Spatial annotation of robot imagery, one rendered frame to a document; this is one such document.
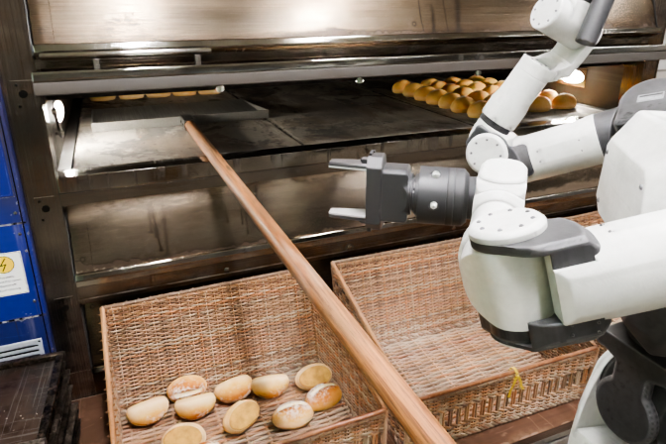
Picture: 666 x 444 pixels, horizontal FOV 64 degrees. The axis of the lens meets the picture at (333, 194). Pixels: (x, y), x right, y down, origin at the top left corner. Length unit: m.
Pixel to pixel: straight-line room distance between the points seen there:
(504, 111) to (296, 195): 0.65
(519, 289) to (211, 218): 1.00
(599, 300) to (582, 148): 0.52
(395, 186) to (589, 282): 0.36
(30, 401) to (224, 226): 0.57
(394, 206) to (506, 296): 0.30
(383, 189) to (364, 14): 0.71
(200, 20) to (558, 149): 0.81
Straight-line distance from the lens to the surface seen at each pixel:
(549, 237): 0.55
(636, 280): 0.56
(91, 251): 1.42
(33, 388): 1.33
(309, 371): 1.48
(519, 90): 1.06
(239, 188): 1.08
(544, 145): 1.04
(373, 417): 1.24
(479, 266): 0.57
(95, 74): 1.16
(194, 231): 1.42
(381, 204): 0.82
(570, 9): 1.04
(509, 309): 0.58
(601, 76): 2.23
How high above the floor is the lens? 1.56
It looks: 20 degrees down
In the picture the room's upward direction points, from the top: straight up
